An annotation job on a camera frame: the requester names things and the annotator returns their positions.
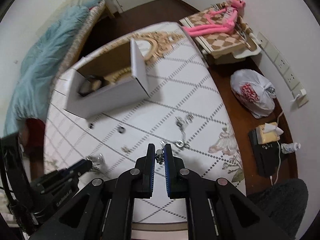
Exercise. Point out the white patterned tablecloth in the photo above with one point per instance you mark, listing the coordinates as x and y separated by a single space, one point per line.
175 85

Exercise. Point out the red cloth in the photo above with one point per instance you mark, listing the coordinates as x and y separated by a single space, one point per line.
35 140

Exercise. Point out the dark grey fleece clothing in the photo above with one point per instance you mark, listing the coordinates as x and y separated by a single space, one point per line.
282 205

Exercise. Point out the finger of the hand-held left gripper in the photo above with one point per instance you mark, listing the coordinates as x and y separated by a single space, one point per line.
80 164
76 173

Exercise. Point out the beige woven bed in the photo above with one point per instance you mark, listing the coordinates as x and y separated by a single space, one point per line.
83 27

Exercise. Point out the silver bead charm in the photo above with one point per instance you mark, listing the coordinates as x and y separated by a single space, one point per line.
159 155

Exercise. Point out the yellow tissue box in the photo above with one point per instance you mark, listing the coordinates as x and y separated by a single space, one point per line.
267 132

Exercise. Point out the black box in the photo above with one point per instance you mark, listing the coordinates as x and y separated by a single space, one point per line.
265 160

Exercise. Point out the pink plush toy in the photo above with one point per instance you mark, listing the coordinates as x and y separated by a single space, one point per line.
217 20

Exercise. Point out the white wall socket strip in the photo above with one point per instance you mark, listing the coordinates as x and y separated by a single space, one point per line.
282 61

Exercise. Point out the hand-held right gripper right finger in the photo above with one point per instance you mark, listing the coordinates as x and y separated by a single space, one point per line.
167 171

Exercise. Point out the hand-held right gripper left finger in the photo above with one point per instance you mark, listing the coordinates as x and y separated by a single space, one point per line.
151 171

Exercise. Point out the small silver earring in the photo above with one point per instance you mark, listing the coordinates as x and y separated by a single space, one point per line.
126 149

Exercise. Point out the white plastic bag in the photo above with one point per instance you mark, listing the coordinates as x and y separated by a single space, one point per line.
255 92

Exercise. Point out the silver crystal brooch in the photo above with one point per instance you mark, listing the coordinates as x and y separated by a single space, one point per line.
180 144

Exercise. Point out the white cardboard box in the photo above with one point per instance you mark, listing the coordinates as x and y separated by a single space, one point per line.
110 90

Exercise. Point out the light blue fluffy blanket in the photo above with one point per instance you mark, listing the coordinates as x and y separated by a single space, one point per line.
42 55

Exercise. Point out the small white bottle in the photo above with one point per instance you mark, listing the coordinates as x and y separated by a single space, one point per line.
289 148

